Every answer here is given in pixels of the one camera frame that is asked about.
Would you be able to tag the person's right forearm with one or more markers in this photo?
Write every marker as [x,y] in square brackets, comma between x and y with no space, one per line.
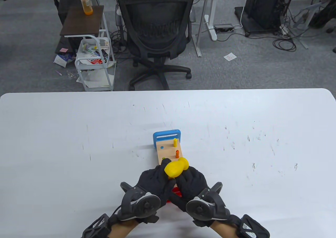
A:
[225,230]

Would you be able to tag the black hand controller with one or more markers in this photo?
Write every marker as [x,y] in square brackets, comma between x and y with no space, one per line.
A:
[147,205]
[200,209]

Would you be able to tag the white paper note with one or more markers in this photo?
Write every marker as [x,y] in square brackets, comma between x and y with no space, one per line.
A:
[230,57]

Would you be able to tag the orange drink bottle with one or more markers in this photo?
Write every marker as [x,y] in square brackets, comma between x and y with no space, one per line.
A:
[86,4]

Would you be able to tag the brown side table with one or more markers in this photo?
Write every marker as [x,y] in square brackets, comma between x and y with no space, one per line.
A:
[81,22]

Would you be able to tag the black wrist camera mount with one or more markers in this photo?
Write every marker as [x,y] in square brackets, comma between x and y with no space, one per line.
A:
[252,227]
[95,227]

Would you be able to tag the white rolling cart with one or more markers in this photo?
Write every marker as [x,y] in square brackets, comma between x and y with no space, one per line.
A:
[86,36]

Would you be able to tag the black mesh office chair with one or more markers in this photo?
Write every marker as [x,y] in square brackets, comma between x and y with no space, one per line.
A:
[160,25]

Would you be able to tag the purple pen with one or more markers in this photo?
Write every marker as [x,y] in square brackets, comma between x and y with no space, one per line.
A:
[58,72]

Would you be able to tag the white desk leg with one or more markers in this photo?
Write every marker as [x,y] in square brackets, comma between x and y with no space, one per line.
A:
[211,28]

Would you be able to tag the grey power strip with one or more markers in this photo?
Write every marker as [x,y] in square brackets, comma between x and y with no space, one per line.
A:
[223,28]

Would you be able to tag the white power strip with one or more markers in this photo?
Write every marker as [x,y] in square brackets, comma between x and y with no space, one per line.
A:
[284,30]

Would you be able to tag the yellow toy hammer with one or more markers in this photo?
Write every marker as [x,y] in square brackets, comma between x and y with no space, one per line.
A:
[174,168]

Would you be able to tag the wooden rainbow hammer bench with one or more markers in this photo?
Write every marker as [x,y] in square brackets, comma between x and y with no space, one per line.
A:
[168,151]

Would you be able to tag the red packet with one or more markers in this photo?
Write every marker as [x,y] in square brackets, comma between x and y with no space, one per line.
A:
[95,61]

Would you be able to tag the blue white box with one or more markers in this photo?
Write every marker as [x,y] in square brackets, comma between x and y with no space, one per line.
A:
[61,61]

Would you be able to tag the person's left forearm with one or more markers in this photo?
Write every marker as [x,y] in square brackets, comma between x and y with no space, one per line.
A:
[123,228]

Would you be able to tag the grey metal frame bar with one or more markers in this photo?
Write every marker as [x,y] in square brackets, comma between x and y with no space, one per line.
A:
[197,45]

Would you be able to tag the person's left hand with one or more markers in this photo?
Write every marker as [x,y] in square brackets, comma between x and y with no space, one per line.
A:
[155,180]

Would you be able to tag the person's right hand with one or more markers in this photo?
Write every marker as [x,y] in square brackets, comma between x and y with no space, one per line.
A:
[193,183]

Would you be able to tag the black equipment cabinet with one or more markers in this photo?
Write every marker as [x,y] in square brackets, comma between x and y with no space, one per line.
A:
[262,7]

